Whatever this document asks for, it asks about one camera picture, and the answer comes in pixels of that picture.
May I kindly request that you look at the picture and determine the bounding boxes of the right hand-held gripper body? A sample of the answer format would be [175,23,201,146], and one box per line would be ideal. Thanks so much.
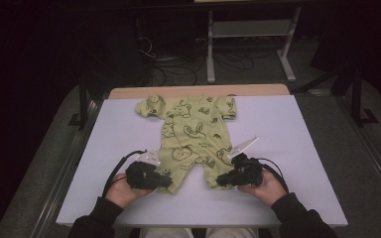
[226,136,265,188]

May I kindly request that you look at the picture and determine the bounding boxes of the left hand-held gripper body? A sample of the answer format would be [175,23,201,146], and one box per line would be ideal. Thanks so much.
[124,150,167,191]

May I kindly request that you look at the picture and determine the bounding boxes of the yellow-green printed baby romper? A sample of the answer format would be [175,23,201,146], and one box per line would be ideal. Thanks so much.
[135,94,238,195]

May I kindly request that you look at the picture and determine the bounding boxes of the person's right hand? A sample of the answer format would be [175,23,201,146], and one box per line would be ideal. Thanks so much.
[237,170,289,208]

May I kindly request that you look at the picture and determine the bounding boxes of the person's left hand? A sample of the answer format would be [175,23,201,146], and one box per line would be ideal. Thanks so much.
[104,172,154,209]

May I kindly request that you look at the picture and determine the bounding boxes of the person's left leg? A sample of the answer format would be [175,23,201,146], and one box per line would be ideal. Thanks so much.
[138,227,193,238]

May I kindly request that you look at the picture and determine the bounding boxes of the person's leg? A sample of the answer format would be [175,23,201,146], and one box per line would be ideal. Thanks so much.
[138,227,193,238]
[204,227,260,238]

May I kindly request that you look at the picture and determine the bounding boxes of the person's right leg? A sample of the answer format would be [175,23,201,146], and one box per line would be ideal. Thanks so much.
[204,227,260,238]

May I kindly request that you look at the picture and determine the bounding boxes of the black metal stand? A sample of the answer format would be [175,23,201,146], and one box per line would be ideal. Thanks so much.
[67,73,91,131]
[349,63,380,129]

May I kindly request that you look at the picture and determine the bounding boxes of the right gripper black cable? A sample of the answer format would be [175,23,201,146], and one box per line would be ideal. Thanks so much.
[255,157,291,194]

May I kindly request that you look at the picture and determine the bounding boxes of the aluminium rail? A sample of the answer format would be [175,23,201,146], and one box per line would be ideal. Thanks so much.
[29,98,101,238]
[336,95,381,213]

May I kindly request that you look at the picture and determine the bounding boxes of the black floor cables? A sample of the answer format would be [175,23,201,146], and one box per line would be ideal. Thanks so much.
[138,35,256,87]

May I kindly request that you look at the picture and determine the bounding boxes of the white metal desk frame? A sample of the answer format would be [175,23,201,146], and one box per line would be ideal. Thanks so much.
[205,5,303,84]

